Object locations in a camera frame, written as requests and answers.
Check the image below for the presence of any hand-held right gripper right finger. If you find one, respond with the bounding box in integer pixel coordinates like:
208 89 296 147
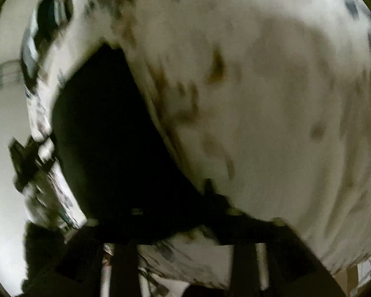
201 207 347 297

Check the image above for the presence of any folded black grey striped sweater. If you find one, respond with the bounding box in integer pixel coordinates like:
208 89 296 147
21 0 74 82

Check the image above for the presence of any floral bed quilt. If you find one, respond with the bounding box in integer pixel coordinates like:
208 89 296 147
20 0 371 289

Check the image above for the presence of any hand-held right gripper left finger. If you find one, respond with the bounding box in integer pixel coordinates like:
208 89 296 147
23 209 186 297

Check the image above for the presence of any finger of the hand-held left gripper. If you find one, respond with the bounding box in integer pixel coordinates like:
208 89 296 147
9 135 55 193

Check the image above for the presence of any dark striped sweater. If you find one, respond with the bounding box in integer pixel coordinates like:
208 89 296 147
51 43 235 246

